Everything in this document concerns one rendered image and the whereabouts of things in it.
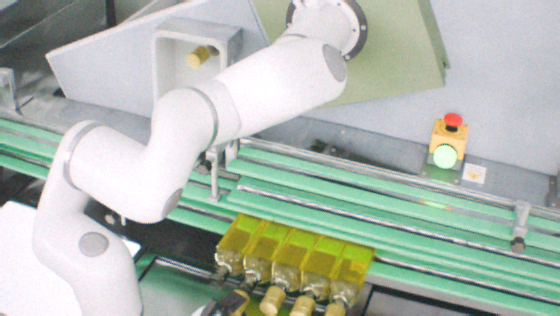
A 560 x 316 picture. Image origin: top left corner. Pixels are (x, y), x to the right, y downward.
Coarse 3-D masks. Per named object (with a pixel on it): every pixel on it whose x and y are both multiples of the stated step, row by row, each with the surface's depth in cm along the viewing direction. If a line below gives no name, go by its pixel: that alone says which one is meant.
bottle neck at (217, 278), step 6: (222, 264) 123; (216, 270) 122; (222, 270) 122; (228, 270) 123; (210, 276) 121; (216, 276) 121; (222, 276) 121; (210, 282) 121; (216, 282) 123; (222, 282) 121; (216, 288) 121
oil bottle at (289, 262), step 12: (300, 228) 131; (288, 240) 128; (300, 240) 128; (312, 240) 128; (288, 252) 125; (300, 252) 125; (276, 264) 122; (288, 264) 122; (300, 264) 122; (276, 276) 121; (288, 276) 121; (300, 276) 122; (288, 288) 122
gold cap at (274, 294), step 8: (272, 288) 118; (280, 288) 119; (264, 296) 118; (272, 296) 117; (280, 296) 118; (264, 304) 116; (272, 304) 115; (280, 304) 117; (264, 312) 117; (272, 312) 116
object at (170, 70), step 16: (160, 32) 132; (160, 48) 136; (176, 48) 141; (192, 48) 140; (224, 48) 129; (160, 64) 138; (176, 64) 143; (208, 64) 141; (224, 64) 131; (160, 80) 140; (176, 80) 146; (192, 80) 144; (160, 96) 142
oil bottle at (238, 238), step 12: (240, 216) 133; (252, 216) 133; (240, 228) 130; (252, 228) 130; (228, 240) 127; (240, 240) 127; (252, 240) 129; (216, 252) 125; (228, 252) 124; (240, 252) 124; (216, 264) 125; (228, 264) 124; (240, 264) 125
